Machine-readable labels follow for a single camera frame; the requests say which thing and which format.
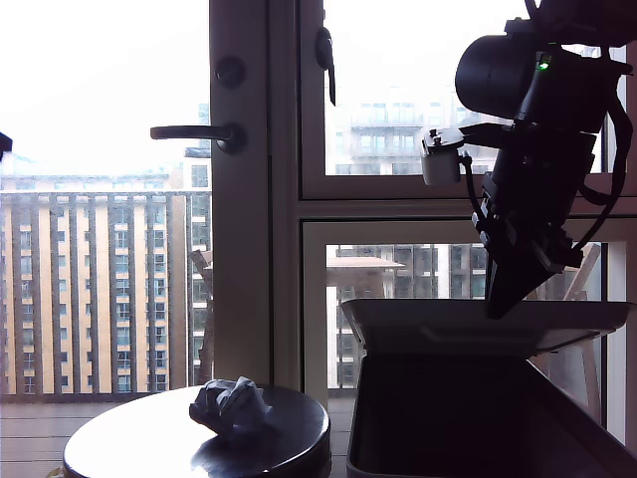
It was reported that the white window frame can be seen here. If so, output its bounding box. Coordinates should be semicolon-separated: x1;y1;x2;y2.
271;0;637;444

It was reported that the black looped cable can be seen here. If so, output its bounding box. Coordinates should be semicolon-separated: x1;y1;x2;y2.
561;42;634;253

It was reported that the wooden balcony table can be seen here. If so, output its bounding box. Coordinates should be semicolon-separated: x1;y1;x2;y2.
325;256;407;300

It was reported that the grey bin lid with sticker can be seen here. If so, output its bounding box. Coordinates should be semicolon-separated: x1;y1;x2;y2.
340;297;634;359

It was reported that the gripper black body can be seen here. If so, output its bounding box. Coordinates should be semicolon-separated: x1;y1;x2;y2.
472;147;597;274

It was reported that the thin black camera cable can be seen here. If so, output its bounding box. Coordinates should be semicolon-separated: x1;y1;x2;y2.
460;148;492;240

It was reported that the white paper ball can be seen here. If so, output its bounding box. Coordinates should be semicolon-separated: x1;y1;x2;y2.
188;375;274;437

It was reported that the grey recycling bin body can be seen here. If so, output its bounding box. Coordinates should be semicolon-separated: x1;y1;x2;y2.
345;348;637;478

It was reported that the metal door lever handle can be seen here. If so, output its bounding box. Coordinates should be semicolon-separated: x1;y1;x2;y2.
149;122;248;154

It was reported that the round black stool top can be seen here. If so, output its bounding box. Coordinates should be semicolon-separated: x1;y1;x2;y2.
63;383;332;478

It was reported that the white glazed balcony door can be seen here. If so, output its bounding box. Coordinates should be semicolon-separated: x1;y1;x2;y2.
0;0;274;399

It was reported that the dark window handle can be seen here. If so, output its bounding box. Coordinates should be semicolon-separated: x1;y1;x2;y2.
315;25;337;107

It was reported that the wooden folding chair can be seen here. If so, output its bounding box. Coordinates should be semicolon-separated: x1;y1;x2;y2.
527;242;604;419

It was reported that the balcony railing with slats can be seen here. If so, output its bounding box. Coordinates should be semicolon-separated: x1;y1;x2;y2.
0;189;214;397

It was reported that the round metal door lock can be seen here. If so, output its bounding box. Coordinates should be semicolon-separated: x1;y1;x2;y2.
214;55;246;90

